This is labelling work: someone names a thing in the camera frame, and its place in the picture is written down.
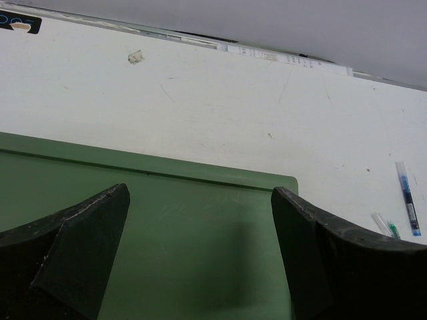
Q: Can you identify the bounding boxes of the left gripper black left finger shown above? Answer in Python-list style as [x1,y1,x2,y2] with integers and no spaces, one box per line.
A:
[1,183,130,319]

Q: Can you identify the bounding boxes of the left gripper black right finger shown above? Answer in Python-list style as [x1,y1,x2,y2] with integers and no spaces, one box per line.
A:
[271,187,426,319]

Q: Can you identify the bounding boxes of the green drawer cabinet box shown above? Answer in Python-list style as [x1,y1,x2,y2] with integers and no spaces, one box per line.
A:
[1,133,298,319]

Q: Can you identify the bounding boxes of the clear pen cap upper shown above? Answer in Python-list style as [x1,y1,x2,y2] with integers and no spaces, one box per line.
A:
[371,213,393,237]

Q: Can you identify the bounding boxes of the green pen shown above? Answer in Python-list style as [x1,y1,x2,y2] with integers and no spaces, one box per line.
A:
[388,220,400,239]

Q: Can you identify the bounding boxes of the blue pen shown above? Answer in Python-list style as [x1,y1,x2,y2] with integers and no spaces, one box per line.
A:
[395,161,422,236]

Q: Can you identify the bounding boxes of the small white eraser piece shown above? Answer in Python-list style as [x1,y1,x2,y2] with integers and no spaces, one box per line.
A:
[127,50,144,65]

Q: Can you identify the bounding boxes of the left black corner label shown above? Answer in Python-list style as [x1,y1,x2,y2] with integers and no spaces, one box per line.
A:
[0,10,42,34]

